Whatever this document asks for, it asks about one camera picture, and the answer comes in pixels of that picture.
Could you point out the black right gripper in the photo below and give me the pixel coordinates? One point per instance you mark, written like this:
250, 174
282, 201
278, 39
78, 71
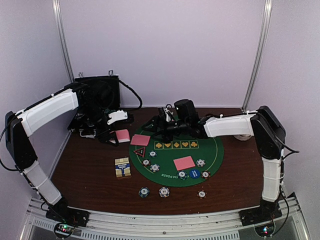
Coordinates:
156, 120

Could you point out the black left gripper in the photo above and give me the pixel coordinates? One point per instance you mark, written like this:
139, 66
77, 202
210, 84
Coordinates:
103, 137

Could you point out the pink playing card deck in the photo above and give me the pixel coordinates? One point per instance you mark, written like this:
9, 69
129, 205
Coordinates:
122, 136

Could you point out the dealt card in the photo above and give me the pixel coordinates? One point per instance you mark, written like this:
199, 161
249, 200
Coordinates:
140, 140
184, 163

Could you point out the red triangular dealer marker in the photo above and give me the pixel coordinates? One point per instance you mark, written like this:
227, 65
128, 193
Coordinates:
140, 152

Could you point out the blue round button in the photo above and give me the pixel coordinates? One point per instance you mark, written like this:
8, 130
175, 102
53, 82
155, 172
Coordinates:
194, 174

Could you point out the dark blue chip stack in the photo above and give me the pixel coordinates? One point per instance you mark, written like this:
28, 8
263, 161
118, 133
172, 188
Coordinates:
144, 192

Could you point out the blue white chip stack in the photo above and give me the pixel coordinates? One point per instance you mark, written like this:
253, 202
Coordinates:
164, 192

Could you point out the brown chip stack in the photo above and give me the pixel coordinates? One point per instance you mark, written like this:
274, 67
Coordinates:
201, 194

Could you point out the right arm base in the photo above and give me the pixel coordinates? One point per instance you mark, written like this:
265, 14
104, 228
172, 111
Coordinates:
263, 220

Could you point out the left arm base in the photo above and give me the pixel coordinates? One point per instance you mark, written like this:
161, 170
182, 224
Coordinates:
66, 225

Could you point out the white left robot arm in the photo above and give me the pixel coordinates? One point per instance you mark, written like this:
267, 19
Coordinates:
23, 124

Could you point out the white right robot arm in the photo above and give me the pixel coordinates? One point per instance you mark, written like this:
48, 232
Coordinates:
260, 125

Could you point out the black poker case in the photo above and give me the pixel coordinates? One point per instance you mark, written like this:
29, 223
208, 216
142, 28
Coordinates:
112, 87

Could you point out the round green poker mat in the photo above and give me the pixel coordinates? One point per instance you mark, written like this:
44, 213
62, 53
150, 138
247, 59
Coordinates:
211, 150

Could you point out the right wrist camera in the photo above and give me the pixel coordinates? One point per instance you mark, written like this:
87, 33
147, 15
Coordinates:
186, 111

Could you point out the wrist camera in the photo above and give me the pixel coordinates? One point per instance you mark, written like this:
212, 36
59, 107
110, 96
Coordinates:
186, 111
116, 116

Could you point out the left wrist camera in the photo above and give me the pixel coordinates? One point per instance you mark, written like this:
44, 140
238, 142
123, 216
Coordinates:
116, 116

